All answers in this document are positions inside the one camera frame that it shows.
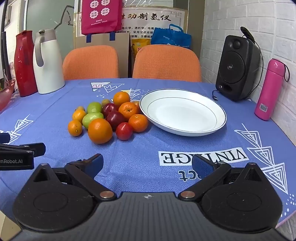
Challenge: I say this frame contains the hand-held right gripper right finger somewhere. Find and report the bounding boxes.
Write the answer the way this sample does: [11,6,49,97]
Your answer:
[178,155,263,202]

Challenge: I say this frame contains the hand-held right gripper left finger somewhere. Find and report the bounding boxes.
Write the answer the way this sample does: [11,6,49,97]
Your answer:
[30,153,117,201]

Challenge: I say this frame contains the large orange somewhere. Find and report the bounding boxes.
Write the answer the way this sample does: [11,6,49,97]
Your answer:
[88,118,113,144]

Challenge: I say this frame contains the red plum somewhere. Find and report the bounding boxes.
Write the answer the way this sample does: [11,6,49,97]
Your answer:
[106,110,126,131]
[116,122,134,141]
[102,103,119,117]

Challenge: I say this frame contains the green jujube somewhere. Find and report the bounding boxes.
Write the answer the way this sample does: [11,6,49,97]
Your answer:
[82,112,104,129]
[87,102,102,114]

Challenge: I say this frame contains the white plate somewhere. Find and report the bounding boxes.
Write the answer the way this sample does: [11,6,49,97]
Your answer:
[139,89,227,137]

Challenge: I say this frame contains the pink glass bowl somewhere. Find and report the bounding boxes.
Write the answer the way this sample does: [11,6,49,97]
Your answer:
[0,79,16,111]

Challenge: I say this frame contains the blue printed tablecloth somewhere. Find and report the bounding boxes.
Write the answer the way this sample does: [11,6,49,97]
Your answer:
[0,78,296,232]

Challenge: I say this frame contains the red jug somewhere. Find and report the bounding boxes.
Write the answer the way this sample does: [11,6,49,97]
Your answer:
[14,30,38,97]

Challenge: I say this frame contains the white thermos jug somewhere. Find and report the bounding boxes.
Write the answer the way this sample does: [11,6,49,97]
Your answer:
[33,29,65,95]

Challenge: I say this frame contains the dark pole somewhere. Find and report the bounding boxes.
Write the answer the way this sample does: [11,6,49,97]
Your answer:
[1,31,12,80]

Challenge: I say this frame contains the orange chair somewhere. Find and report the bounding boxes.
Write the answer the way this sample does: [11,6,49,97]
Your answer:
[62,45,119,81]
[132,44,202,82]

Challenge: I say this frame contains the pink bottle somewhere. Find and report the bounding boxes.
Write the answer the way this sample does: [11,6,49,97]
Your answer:
[254,58,290,121]

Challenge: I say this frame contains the black speaker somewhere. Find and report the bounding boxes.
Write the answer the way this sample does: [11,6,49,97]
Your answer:
[216,35,261,102]

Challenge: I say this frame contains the yellow bag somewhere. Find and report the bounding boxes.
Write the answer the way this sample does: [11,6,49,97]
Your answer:
[131,38,152,58]

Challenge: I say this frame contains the small black microphone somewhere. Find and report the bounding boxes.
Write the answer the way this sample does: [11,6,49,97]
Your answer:
[240,26,256,43]

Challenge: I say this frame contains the magenta bag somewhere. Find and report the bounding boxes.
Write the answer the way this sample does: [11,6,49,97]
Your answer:
[81,0,122,35]

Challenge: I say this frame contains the brown paper bag blue handles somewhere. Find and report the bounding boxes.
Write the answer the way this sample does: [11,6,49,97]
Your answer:
[73,31,131,78]

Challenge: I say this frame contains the wall poster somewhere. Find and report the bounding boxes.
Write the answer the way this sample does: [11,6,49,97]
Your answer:
[120,6,188,47]

